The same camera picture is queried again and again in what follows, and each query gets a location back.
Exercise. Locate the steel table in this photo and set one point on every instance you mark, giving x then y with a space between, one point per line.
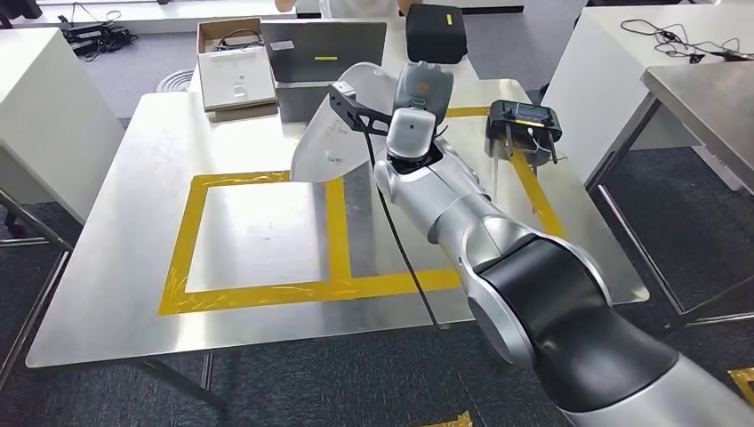
707 94

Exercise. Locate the black camera bracket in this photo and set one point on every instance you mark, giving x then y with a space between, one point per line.
353 109

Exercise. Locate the grey laptop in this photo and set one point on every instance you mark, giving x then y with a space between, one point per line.
324 53

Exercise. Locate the white desk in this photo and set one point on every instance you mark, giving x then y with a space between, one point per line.
47 118
601 88

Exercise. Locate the grey round floor cover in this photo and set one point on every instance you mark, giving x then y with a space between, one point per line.
175 81

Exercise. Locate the steel workbench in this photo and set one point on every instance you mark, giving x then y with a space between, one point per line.
118 236

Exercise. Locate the white plastic shell part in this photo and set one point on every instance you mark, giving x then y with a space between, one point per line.
330 141

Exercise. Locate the open cardboard box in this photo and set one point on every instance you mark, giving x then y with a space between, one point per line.
203 35

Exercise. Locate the black handheld controller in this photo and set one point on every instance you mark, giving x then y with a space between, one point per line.
524 118

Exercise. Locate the person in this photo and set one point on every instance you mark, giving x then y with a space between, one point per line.
359 7

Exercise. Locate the black bag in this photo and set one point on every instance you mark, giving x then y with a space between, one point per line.
436 32

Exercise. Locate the white flat box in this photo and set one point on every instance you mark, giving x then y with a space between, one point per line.
235 79

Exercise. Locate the silver black robot right arm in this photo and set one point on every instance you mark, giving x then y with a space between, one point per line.
559 312

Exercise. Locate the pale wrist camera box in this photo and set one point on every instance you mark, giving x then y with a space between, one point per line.
411 132

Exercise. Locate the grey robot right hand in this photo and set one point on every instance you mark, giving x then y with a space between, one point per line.
424 88

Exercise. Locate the yellow tape frame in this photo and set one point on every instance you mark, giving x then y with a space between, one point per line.
336 236

